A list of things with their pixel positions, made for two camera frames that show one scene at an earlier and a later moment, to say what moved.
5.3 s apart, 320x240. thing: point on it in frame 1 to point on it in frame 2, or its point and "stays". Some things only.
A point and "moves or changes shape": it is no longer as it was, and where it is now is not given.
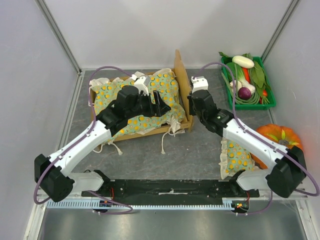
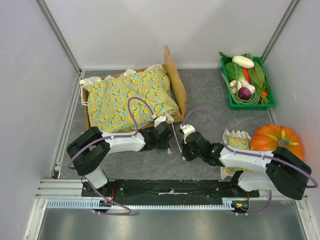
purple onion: [244, 93] stays
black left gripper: [160, 107] to [164, 146]
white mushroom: [231, 84] stays
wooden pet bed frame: [185, 91] to [177, 87]
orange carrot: [247, 74] stays
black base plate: [172, 190] stays
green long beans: [255, 99] stays
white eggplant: [243, 62] stays
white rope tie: [174, 128] moves or changes shape
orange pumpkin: [282, 134] stays
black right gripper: [193, 103] to [187, 147]
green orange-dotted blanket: [104, 91] moves or changes shape
